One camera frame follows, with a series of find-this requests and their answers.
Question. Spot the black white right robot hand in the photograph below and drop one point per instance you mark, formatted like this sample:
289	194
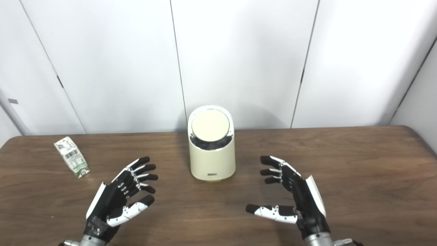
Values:
307	205

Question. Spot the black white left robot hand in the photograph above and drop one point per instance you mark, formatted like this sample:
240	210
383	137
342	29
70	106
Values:
109	201

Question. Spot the white green milk carton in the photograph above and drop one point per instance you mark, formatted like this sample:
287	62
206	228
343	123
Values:
71	157

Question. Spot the cream-colored cylindrical trash bin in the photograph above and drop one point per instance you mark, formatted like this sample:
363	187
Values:
211	162

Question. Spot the round cream bin lid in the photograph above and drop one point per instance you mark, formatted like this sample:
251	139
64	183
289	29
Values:
210	124

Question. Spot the black wall panel clip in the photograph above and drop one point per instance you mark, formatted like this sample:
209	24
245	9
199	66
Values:
60	82

